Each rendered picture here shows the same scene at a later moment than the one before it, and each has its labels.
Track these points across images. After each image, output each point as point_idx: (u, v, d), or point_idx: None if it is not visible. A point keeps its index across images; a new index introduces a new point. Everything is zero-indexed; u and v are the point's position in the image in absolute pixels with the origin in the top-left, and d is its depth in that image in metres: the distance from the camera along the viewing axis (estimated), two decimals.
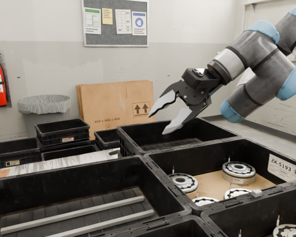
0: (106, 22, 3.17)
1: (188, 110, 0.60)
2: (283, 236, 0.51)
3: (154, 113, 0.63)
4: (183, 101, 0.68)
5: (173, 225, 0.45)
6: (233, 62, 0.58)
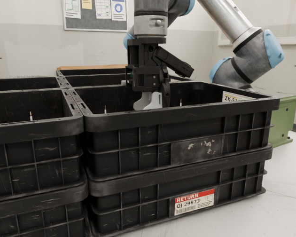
0: (86, 7, 3.31)
1: (155, 90, 0.63)
2: None
3: None
4: (136, 90, 0.56)
5: (42, 90, 0.59)
6: None
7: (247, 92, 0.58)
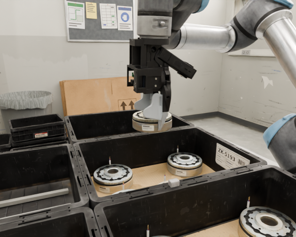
0: (90, 16, 3.09)
1: None
2: (141, 113, 0.66)
3: (161, 122, 0.60)
4: (137, 91, 0.55)
5: (55, 219, 0.37)
6: None
7: None
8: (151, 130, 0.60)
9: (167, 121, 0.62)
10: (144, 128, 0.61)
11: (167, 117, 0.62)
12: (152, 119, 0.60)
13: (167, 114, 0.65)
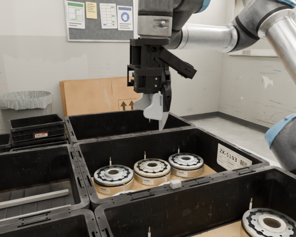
0: (90, 16, 3.09)
1: None
2: (141, 163, 0.70)
3: (162, 122, 0.60)
4: (137, 91, 0.55)
5: (55, 221, 0.37)
6: None
7: None
8: (151, 184, 0.64)
9: (167, 174, 0.66)
10: (144, 182, 0.65)
11: (166, 171, 0.66)
12: (152, 173, 0.64)
13: (167, 166, 0.69)
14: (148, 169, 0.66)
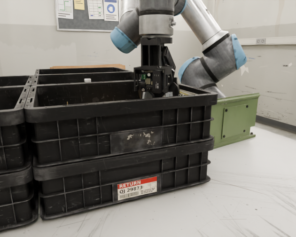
0: (78, 7, 3.36)
1: (148, 91, 0.62)
2: None
3: None
4: (158, 92, 0.54)
5: (6, 88, 0.64)
6: None
7: (194, 89, 0.62)
8: None
9: None
10: None
11: None
12: None
13: None
14: None
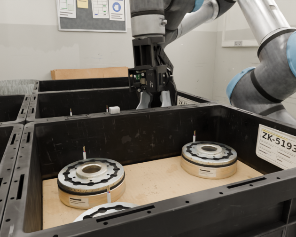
0: (81, 5, 3.10)
1: (146, 92, 0.62)
2: None
3: None
4: (153, 91, 0.54)
5: None
6: None
7: None
8: None
9: None
10: None
11: None
12: None
13: None
14: None
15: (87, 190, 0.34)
